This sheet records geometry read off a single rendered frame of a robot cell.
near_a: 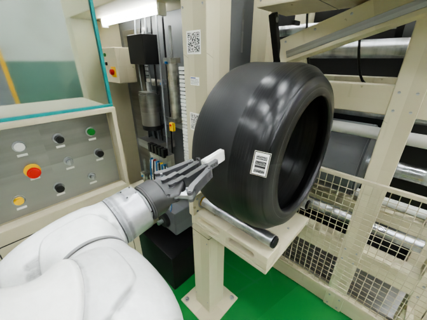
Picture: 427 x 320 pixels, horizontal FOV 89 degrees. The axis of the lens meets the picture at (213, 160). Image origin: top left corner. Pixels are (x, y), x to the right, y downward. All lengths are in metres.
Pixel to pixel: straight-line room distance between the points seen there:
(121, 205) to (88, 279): 0.17
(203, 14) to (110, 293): 0.79
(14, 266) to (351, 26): 1.08
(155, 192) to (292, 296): 1.51
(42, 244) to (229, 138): 0.42
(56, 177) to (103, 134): 0.25
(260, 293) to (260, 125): 1.41
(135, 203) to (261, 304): 1.43
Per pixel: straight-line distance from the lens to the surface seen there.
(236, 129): 0.56
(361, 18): 1.02
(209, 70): 0.85
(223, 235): 0.89
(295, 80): 0.62
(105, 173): 1.16
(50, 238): 0.39
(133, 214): 0.40
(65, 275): 0.27
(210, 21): 0.86
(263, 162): 0.53
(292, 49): 1.09
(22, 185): 1.09
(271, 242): 0.79
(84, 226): 0.38
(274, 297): 1.78
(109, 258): 0.29
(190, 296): 1.73
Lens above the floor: 1.46
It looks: 25 degrees down
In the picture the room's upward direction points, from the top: straight up
